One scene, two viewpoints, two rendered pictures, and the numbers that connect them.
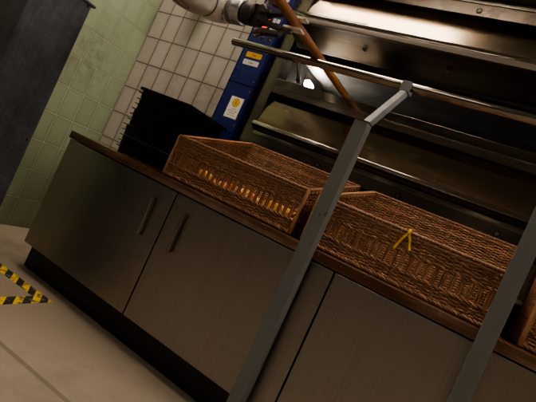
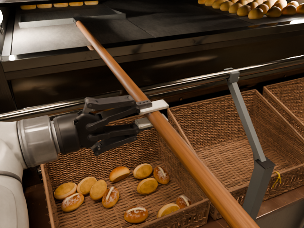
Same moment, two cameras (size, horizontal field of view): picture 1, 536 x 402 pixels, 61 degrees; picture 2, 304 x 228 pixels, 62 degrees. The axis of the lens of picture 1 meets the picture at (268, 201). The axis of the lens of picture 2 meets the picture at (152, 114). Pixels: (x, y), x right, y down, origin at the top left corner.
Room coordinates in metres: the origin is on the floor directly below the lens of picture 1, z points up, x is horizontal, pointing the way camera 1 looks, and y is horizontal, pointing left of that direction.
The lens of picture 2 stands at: (1.15, 0.52, 1.50)
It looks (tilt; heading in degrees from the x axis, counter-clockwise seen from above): 33 degrees down; 309
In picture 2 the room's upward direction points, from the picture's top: straight up
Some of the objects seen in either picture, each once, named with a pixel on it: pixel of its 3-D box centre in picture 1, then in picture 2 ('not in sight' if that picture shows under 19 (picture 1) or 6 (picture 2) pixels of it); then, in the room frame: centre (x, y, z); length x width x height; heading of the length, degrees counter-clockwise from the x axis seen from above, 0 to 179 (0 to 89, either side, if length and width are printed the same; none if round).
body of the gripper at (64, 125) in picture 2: (257, 15); (80, 130); (1.51, 0.29, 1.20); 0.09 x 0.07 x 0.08; 62
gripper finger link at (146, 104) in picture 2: not in sight; (140, 102); (1.45, 0.18, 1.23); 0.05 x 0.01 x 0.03; 62
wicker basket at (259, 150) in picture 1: (266, 179); (120, 180); (1.70, 0.04, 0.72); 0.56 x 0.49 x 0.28; 63
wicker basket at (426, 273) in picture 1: (417, 244); (238, 144); (1.42, -0.48, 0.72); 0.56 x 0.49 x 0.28; 61
